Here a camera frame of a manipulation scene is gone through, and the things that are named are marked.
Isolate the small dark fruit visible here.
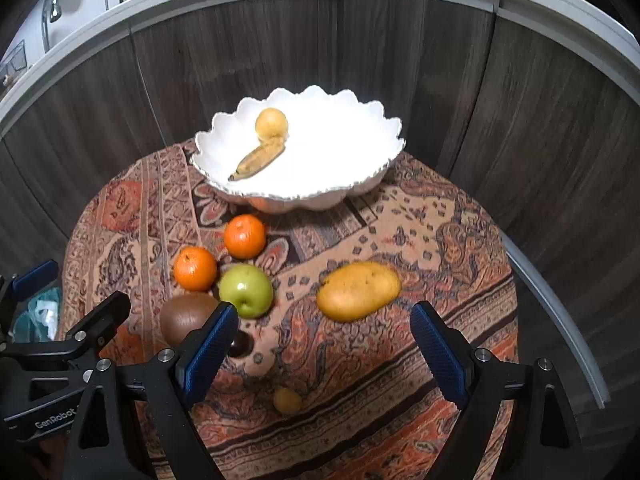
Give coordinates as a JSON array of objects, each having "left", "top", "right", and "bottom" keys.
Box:
[{"left": 227, "top": 331, "right": 253, "bottom": 358}]

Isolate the yellow mango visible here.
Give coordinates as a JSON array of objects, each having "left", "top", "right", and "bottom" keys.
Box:
[{"left": 316, "top": 261, "right": 402, "bottom": 323}]

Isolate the white scalloped bowl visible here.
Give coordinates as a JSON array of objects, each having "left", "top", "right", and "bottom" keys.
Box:
[{"left": 190, "top": 85, "right": 406, "bottom": 215}]

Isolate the patterned paisley tablecloth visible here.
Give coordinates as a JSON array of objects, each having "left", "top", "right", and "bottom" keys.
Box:
[{"left": 57, "top": 140, "right": 521, "bottom": 480}]

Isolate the chrome faucet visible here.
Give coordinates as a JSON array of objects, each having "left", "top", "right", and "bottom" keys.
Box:
[{"left": 41, "top": 0, "right": 63, "bottom": 53}]

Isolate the dark wood cabinet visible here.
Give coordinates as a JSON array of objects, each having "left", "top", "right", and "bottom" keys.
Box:
[{"left": 0, "top": 0, "right": 640, "bottom": 451}]

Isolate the orange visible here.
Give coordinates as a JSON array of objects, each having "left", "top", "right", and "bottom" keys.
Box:
[
  {"left": 173, "top": 246, "right": 218, "bottom": 292},
  {"left": 223, "top": 214, "right": 267, "bottom": 260}
]

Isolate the pale curved trim strip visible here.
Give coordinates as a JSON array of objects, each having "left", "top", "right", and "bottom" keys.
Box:
[{"left": 502, "top": 235, "right": 612, "bottom": 408}]

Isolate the green apple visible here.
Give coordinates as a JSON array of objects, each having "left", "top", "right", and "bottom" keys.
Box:
[{"left": 217, "top": 265, "right": 274, "bottom": 319}]

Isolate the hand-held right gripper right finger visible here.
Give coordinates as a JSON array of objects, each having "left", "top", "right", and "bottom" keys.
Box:
[{"left": 410, "top": 301, "right": 583, "bottom": 480}]

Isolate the teal plastic bag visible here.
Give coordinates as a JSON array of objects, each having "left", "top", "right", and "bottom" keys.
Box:
[{"left": 12, "top": 295, "right": 62, "bottom": 343}]

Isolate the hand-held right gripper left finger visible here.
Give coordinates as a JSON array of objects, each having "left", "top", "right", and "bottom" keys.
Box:
[{"left": 65, "top": 301, "right": 239, "bottom": 480}]

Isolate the round yellow fruit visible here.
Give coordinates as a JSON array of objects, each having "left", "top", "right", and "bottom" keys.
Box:
[{"left": 255, "top": 108, "right": 289, "bottom": 141}]

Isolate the brown kiwi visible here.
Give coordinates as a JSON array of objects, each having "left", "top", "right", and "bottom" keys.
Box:
[{"left": 160, "top": 292, "right": 219, "bottom": 348}]

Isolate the small spotted banana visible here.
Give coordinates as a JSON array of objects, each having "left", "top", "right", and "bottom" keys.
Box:
[{"left": 228, "top": 139, "right": 286, "bottom": 182}]

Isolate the small yellow fruit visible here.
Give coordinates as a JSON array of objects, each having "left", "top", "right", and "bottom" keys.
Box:
[{"left": 272, "top": 386, "right": 303, "bottom": 415}]

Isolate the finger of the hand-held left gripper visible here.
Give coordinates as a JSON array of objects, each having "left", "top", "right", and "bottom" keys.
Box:
[
  {"left": 12, "top": 259, "right": 60, "bottom": 293},
  {"left": 64, "top": 291, "right": 132, "bottom": 357}
]

